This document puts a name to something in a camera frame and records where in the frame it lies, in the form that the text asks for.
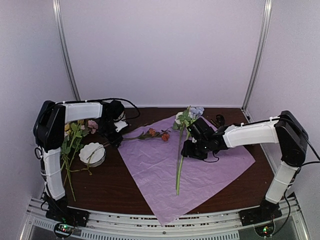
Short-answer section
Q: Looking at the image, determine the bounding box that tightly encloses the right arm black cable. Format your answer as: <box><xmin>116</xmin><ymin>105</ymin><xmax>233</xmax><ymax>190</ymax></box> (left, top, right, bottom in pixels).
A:
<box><xmin>282</xmin><ymin>117</ymin><xmax>320</xmax><ymax>223</ymax></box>

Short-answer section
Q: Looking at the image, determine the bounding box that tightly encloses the purple wrapping paper sheet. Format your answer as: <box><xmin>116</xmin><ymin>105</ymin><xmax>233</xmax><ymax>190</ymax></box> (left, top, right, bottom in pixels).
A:
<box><xmin>118</xmin><ymin>116</ymin><xmax>255</xmax><ymax>226</ymax></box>

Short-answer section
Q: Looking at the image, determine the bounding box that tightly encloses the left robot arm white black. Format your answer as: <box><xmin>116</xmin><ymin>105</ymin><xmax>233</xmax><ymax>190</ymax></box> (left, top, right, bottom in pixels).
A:
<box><xmin>33</xmin><ymin>98</ymin><xmax>128</xmax><ymax>222</ymax></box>

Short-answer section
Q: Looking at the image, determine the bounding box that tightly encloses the right aluminium corner post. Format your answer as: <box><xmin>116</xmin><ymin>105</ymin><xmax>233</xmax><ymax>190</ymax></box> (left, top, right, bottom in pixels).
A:
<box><xmin>241</xmin><ymin>0</ymin><xmax>273</xmax><ymax>112</ymax></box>

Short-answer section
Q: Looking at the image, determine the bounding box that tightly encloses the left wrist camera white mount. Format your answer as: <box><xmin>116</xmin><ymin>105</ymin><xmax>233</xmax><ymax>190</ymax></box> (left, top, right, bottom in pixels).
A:
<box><xmin>113</xmin><ymin>112</ymin><xmax>128</xmax><ymax>133</ymax></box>

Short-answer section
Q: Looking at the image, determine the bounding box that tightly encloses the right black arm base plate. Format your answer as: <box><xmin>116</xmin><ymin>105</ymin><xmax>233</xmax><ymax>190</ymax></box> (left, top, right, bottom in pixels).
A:
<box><xmin>239</xmin><ymin>206</ymin><xmax>283</xmax><ymax>226</ymax></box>

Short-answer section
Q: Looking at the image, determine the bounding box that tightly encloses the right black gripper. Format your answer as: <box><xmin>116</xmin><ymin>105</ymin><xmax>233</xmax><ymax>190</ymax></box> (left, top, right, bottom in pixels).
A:
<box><xmin>182</xmin><ymin>138</ymin><xmax>210</xmax><ymax>160</ymax></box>

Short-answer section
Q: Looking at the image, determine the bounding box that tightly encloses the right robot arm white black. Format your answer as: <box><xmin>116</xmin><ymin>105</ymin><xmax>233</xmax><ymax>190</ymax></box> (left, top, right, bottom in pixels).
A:
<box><xmin>181</xmin><ymin>110</ymin><xmax>309</xmax><ymax>221</ymax></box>

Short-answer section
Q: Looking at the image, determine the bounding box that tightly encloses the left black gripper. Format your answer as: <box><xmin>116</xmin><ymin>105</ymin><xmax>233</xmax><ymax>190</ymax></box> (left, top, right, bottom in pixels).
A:
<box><xmin>99</xmin><ymin>118</ymin><xmax>123</xmax><ymax>149</ymax></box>

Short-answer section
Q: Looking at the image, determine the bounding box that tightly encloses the pink white fake rose stem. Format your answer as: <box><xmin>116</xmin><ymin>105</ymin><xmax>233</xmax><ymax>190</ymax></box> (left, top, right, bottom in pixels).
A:
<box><xmin>59</xmin><ymin>119</ymin><xmax>100</xmax><ymax>176</ymax></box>

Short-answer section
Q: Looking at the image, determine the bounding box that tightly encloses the white scalloped bowl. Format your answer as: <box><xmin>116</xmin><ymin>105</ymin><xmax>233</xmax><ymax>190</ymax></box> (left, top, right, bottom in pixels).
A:
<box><xmin>79</xmin><ymin>142</ymin><xmax>106</xmax><ymax>168</ymax></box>

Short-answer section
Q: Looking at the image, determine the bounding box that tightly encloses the left aluminium corner post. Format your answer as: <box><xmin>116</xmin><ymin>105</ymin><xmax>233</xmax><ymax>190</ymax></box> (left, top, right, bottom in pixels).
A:
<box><xmin>52</xmin><ymin>0</ymin><xmax>81</xmax><ymax>101</ymax></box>

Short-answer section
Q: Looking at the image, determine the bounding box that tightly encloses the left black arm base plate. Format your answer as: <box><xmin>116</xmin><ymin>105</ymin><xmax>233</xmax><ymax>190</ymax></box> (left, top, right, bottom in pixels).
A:
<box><xmin>45</xmin><ymin>208</ymin><xmax>90</xmax><ymax>227</ymax></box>

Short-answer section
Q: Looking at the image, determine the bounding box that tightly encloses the aluminium front rail frame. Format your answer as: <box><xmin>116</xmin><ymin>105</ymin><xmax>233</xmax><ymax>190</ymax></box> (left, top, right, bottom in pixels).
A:
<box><xmin>19</xmin><ymin>194</ymin><xmax>311</xmax><ymax>240</ymax></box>

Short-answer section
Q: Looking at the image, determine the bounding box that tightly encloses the aluminium corner post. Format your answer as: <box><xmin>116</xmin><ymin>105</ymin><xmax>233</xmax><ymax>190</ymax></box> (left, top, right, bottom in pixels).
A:
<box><xmin>52</xmin><ymin>0</ymin><xmax>81</xmax><ymax>101</ymax></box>
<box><xmin>241</xmin><ymin>0</ymin><xmax>273</xmax><ymax>112</ymax></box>

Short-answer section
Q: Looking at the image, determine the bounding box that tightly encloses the pale yellow fake flower bunch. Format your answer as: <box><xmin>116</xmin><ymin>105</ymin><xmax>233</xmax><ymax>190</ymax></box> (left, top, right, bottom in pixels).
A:
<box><xmin>60</xmin><ymin>119</ymin><xmax>86</xmax><ymax>201</ymax></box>

